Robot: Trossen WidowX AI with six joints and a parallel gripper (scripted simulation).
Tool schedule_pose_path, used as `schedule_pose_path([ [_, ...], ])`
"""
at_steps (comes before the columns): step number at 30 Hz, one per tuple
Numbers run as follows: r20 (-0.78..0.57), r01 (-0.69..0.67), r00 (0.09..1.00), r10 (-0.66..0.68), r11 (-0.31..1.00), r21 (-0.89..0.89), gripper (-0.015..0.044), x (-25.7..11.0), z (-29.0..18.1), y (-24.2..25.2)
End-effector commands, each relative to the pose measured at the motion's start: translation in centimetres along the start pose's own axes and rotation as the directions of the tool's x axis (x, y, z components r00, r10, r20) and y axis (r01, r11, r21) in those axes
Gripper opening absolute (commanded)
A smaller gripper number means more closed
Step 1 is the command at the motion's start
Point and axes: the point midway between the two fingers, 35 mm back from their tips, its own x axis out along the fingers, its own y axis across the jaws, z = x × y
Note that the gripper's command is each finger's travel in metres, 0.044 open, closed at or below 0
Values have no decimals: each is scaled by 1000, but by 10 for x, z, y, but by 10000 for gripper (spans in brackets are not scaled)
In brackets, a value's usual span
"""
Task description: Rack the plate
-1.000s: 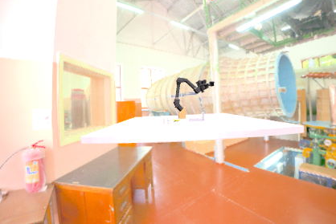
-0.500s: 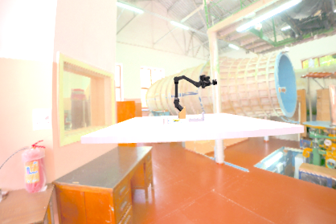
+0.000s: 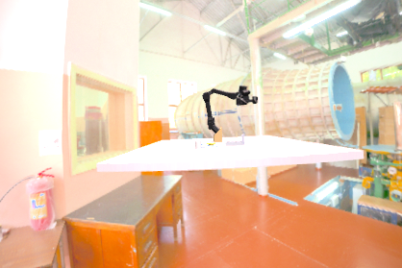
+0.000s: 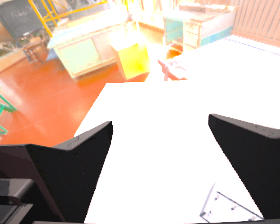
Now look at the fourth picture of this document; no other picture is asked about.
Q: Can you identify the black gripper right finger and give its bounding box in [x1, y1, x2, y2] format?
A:
[207, 113, 280, 220]

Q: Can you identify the white dish rack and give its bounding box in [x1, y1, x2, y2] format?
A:
[199, 178, 264, 223]

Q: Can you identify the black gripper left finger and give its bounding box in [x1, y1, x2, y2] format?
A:
[0, 121, 114, 223]

